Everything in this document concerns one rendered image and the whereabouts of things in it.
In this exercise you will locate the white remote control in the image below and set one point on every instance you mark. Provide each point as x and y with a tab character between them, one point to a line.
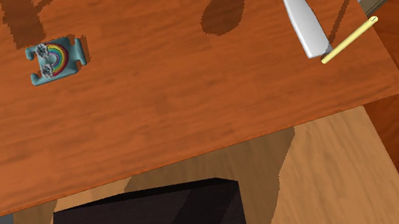
304	21

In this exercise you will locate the yellow pencil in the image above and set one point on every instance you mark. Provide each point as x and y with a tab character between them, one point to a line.
349	40

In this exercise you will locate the teal rainbow puzzle piece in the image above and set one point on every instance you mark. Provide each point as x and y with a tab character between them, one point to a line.
59	60

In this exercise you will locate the dark robot stand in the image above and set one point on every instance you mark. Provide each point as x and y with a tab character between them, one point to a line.
170	216

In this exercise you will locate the orange wooden table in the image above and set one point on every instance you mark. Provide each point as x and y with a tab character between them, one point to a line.
170	96

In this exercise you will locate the grey rectangular block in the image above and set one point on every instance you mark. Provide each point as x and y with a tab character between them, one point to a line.
370	2

